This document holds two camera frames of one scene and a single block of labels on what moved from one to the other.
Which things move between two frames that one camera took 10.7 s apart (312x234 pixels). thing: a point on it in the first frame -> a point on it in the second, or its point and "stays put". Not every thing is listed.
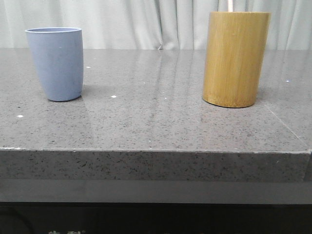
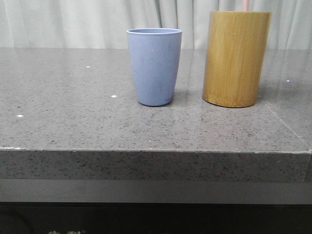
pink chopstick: (230, 6) -> (245, 6)
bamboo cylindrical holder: (235, 47) stays put
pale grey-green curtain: (150, 24) stays put
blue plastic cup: (57, 53) -> (155, 53)
